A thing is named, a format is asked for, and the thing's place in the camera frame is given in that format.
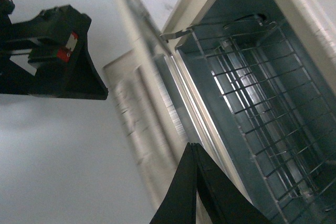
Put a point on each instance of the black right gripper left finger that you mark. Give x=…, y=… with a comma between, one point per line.
x=48, y=55

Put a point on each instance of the cream Toshiba toaster oven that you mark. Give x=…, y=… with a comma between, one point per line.
x=306, y=23

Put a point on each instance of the oven door with glass window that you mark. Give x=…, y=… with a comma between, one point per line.
x=160, y=106

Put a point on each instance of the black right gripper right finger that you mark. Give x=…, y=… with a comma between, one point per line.
x=198, y=175

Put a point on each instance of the metal wire oven rack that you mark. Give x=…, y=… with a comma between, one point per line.
x=277, y=123

